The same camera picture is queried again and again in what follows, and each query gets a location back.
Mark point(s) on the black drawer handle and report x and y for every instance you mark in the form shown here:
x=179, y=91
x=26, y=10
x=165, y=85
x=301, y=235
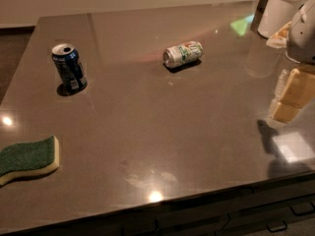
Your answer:
x=303, y=209
x=277, y=226

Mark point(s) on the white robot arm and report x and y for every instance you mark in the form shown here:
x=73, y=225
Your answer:
x=298, y=37

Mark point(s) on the white plastic container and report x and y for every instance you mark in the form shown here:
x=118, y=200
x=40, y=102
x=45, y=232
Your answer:
x=277, y=13

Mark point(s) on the green white 7up can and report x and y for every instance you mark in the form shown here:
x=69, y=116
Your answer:
x=182, y=54

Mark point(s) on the black drawer handle right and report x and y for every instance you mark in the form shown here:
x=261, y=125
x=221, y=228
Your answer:
x=303, y=209

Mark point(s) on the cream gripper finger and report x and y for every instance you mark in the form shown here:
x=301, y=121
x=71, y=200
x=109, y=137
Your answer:
x=293, y=91

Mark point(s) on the green yellow sponge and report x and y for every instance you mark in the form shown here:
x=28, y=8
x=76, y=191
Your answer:
x=27, y=160

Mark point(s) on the blue soda can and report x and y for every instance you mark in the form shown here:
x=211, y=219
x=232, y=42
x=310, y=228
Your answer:
x=67, y=62

